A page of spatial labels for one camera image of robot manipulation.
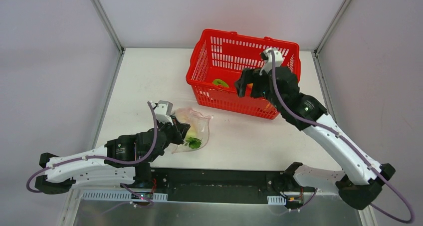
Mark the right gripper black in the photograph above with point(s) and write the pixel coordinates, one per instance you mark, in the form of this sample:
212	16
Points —
258	84

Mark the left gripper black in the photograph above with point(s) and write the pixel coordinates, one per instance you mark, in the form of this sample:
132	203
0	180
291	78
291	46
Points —
176	130

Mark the white daikon radish toy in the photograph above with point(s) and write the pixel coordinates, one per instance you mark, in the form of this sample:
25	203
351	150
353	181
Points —
192	139

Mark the green vegetable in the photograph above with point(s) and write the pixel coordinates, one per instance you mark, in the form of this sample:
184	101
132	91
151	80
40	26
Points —
220	83

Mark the clear pink zip top bag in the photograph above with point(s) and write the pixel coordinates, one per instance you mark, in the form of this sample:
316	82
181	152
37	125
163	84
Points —
199	133

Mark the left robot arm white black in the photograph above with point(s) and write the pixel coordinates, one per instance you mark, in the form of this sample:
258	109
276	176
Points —
124	160

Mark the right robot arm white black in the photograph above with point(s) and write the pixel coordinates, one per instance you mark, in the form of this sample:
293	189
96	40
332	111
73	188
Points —
361	178

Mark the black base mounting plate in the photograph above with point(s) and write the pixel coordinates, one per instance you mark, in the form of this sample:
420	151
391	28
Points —
216	186

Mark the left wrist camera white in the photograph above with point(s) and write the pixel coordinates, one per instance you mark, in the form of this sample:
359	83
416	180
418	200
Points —
163	111

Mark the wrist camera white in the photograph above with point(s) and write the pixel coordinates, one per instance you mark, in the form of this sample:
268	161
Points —
272	58
163	111

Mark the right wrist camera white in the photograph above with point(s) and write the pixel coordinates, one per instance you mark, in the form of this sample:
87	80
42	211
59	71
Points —
272	58

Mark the right aluminium frame post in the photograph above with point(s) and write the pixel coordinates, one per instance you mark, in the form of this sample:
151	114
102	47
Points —
334	22

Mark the aluminium frame post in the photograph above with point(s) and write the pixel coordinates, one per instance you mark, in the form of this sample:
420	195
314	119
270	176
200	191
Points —
334	22
108	25

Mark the left aluminium frame post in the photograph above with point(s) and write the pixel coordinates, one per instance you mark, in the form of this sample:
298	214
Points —
108	25

